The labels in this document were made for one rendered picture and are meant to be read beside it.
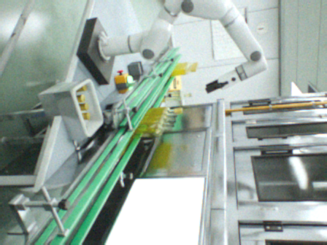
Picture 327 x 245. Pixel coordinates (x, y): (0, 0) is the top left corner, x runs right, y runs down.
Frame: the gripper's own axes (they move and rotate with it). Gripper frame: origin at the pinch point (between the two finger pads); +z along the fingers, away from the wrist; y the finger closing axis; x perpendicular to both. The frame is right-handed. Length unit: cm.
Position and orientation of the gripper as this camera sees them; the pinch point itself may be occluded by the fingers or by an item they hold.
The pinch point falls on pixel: (209, 87)
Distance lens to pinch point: 135.4
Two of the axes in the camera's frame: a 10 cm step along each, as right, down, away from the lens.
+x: -5.0, -8.2, -2.8
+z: -8.4, 3.8, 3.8
